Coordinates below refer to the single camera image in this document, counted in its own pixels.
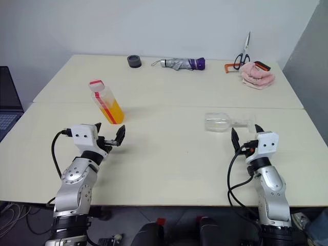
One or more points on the orange juice bottle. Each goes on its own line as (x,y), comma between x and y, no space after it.
(112,110)

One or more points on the black and orange brush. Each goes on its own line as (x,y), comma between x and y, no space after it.
(262,65)

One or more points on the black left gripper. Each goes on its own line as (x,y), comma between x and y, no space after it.
(103,143)

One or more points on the blue jeans leg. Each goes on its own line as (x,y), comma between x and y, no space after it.
(319,228)

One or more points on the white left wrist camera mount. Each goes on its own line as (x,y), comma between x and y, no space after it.
(83,135)

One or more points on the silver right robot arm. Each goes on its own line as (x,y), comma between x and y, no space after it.
(271,184)

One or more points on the dark rounded shape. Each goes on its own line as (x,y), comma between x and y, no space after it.
(148,234)

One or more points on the dark laptop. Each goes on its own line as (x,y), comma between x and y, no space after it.
(9,102)

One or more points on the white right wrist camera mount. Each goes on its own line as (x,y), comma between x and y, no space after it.
(267,144)

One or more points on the folded pink towel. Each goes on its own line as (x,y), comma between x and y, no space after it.
(256,77)

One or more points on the pink and white bottle cap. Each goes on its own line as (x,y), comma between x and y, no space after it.
(97,85)

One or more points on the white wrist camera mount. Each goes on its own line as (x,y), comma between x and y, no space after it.
(267,144)
(83,135)

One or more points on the small white round part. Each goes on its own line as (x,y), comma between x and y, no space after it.
(118,236)

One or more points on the grey shoe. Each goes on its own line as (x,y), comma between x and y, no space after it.
(301,221)

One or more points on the orange metal frame tool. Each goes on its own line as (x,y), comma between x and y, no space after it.
(228,67)

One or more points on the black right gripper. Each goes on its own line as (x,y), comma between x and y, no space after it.
(249,150)

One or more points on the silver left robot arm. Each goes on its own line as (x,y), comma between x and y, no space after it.
(74,179)

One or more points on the folded silver purple umbrella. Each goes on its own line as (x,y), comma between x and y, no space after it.
(179,63)

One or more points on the small red block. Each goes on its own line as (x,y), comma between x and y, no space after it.
(160,221)

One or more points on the clear plastic wine glass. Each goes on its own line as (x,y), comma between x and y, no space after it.
(216,122)

